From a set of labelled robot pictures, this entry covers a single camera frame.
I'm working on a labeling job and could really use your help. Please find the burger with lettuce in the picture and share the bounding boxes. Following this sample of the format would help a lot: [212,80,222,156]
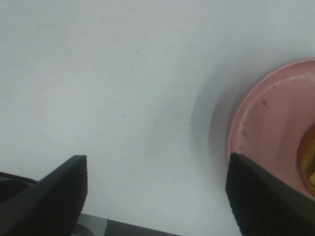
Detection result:
[297,125,315,197]

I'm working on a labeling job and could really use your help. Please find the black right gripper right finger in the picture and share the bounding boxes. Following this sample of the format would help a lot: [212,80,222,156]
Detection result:
[225,153,315,236]

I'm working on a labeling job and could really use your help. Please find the pink round plate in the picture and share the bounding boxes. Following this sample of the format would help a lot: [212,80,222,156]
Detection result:
[225,58,315,197]

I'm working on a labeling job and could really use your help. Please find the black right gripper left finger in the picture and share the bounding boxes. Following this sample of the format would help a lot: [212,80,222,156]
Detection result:
[0,155,88,236]

